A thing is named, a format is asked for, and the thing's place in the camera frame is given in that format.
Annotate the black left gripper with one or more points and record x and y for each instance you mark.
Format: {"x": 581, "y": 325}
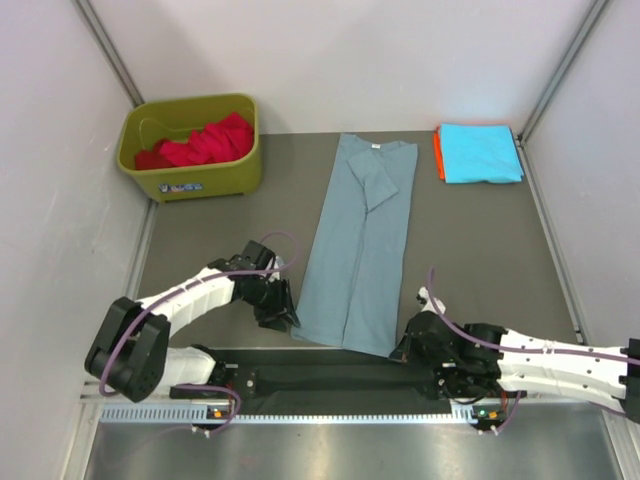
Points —
{"x": 280, "y": 310}

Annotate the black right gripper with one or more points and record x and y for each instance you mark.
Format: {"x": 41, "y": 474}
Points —
{"x": 406, "y": 352}

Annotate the grey-blue t-shirt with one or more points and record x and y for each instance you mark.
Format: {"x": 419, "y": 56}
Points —
{"x": 352, "y": 284}

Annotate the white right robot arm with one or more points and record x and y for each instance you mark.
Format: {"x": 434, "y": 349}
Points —
{"x": 479, "y": 360}

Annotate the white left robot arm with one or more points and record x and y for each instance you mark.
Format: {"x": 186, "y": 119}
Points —
{"x": 131, "y": 355}

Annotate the red t-shirt in bin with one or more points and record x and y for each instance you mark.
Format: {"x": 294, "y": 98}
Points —
{"x": 228, "y": 140}

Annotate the olive green plastic bin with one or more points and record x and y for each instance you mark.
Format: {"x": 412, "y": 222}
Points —
{"x": 174, "y": 119}

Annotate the folded cyan t-shirt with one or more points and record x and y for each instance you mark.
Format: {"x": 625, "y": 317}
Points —
{"x": 478, "y": 154}

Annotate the folded orange t-shirt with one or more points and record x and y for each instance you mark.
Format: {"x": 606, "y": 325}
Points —
{"x": 438, "y": 154}

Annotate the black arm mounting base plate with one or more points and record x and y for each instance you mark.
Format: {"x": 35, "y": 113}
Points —
{"x": 258, "y": 373}

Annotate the slotted grey cable duct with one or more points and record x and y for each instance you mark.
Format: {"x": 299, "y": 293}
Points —
{"x": 201, "y": 414}

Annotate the aluminium right corner post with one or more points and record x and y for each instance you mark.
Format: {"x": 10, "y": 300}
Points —
{"x": 587, "y": 26}

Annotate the aluminium corner post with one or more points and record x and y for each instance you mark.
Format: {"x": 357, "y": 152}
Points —
{"x": 100, "y": 35}
{"x": 587, "y": 26}

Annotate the aluminium left corner post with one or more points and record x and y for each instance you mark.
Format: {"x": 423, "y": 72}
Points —
{"x": 100, "y": 35}

